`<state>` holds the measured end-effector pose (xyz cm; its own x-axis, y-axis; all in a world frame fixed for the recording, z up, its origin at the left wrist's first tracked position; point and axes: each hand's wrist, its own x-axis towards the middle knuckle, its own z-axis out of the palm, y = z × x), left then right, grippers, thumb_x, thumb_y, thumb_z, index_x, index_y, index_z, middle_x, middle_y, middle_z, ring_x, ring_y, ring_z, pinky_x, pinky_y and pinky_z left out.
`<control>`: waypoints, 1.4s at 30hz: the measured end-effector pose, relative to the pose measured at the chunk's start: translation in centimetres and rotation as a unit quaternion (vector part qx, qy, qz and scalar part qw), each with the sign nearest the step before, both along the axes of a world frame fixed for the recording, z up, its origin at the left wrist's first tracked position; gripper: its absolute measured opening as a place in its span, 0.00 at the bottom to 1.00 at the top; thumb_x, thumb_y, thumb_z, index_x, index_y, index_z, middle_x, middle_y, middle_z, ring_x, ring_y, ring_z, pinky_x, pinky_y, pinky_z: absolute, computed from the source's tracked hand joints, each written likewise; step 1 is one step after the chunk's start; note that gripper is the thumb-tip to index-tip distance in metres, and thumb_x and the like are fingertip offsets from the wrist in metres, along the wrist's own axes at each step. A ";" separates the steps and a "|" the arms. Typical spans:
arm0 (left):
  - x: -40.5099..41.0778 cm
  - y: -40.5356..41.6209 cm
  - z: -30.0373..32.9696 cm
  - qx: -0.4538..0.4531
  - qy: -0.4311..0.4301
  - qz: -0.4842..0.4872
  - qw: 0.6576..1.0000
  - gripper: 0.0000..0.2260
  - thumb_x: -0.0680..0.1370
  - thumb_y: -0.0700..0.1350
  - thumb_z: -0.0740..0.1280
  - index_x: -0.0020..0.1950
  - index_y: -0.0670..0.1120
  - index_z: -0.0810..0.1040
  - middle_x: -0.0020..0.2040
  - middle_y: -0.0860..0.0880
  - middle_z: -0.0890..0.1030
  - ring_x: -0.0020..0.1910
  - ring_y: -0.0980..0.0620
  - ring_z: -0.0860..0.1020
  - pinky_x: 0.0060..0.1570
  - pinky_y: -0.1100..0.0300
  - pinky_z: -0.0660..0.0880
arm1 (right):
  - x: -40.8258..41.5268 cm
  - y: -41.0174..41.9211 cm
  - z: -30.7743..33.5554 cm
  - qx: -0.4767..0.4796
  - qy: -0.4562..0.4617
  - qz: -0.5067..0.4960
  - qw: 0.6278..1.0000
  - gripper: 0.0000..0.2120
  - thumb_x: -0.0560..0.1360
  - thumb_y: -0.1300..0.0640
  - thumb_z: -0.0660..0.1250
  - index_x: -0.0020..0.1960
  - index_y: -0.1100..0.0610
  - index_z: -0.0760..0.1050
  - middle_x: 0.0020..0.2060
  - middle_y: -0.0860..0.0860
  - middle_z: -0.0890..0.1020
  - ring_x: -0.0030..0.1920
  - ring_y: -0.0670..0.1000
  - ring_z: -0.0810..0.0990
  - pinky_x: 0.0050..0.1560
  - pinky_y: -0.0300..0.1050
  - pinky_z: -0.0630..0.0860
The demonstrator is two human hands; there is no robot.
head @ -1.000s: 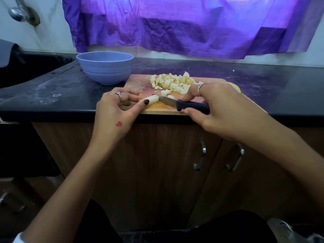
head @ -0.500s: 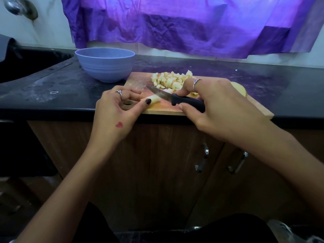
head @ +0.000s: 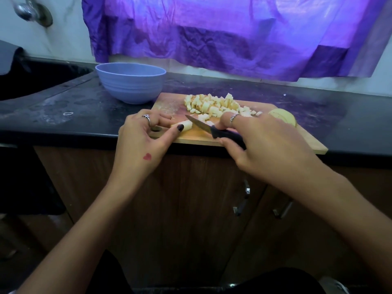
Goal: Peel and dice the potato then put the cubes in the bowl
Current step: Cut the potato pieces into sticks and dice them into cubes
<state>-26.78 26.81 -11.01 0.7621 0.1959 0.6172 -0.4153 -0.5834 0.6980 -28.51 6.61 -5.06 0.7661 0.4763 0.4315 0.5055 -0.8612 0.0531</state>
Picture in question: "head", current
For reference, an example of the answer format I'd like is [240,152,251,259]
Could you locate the metal cabinet handle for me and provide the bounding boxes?
[232,177,252,217]
[272,200,296,220]

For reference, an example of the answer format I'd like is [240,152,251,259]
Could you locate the potato slice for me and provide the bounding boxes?
[268,108,298,128]

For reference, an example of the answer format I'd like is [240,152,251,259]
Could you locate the black handled knife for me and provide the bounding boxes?
[185,114,247,151]

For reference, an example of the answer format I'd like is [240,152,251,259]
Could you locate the wooden cutting board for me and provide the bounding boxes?
[150,91,329,156]

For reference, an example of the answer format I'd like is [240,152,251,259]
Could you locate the purple cloth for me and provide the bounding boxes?
[81,0,392,82]

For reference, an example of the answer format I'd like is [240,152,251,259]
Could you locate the blue bowl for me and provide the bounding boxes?
[94,62,168,106]

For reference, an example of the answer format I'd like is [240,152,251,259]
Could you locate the metal faucet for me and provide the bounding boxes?
[12,0,54,28]

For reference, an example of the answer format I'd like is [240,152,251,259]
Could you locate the person's left hand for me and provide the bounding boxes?
[109,109,185,194]

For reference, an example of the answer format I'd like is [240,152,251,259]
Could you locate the person's dark trousers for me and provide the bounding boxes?
[86,249,328,294]

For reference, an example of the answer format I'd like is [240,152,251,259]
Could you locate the pile of diced potato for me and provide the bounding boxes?
[184,92,263,125]

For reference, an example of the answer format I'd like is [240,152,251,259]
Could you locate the red and white plastic bag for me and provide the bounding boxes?
[318,276,351,294]

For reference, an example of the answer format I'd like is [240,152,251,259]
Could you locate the grey cloth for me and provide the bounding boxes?
[0,40,25,76]

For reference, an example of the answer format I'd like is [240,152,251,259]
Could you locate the person's left forearm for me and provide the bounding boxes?
[18,180,142,294]

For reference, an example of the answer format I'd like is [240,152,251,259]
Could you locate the person's right forearm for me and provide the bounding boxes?
[300,171,392,292]

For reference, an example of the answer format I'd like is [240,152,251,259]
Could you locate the person's right hand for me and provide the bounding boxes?
[211,111,334,196]

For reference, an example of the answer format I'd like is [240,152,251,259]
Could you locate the dark sink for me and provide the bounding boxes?
[0,57,93,102]

